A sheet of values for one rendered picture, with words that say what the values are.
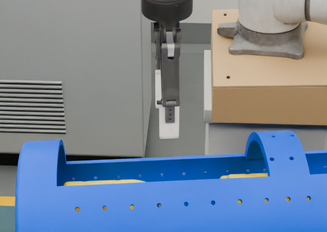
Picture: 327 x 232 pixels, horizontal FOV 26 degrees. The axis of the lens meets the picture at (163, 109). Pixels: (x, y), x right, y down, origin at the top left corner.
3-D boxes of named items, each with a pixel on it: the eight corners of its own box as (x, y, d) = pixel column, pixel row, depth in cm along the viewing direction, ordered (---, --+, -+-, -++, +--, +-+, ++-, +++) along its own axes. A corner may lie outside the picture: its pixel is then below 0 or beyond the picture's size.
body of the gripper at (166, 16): (139, -22, 105) (140, 34, 110) (142, 1, 98) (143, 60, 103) (190, -24, 106) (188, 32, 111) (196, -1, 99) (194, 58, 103)
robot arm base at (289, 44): (223, 19, 189) (223, 0, 185) (308, 25, 184) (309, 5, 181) (211, 53, 174) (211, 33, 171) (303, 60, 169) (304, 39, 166)
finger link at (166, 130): (178, 97, 107) (179, 100, 106) (178, 135, 111) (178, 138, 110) (159, 98, 107) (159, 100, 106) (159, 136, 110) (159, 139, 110)
